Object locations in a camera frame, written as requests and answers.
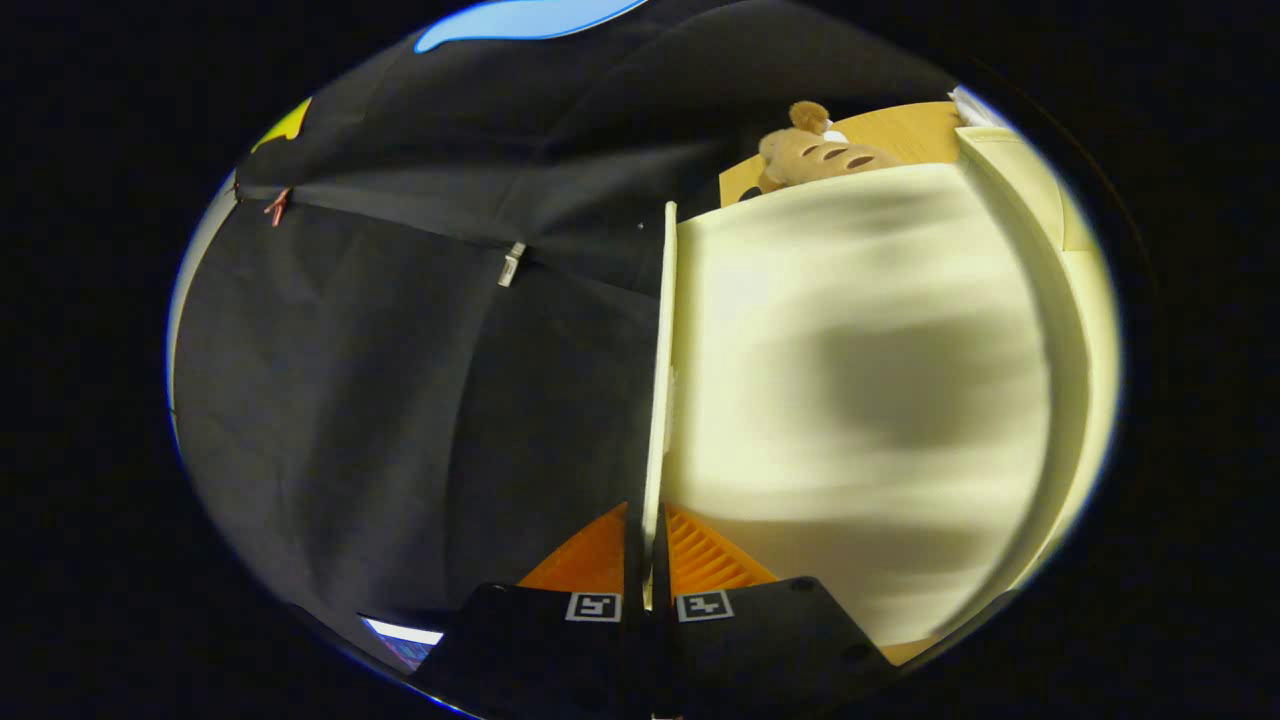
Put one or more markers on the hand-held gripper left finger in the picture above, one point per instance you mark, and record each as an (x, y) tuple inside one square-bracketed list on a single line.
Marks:
[(540, 650)]

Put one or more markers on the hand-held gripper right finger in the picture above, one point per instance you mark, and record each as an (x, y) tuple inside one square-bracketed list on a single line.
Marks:
[(760, 650)]

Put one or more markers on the grey fabric storage box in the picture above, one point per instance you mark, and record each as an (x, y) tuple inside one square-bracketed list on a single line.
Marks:
[(850, 350)]

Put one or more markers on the silver clip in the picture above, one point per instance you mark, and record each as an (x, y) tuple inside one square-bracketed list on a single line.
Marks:
[(511, 265)]

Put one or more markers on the brown plush toy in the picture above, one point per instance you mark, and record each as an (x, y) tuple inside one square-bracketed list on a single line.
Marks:
[(815, 155)]

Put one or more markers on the red clip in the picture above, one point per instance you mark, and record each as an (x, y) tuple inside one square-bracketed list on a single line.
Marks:
[(277, 205)]

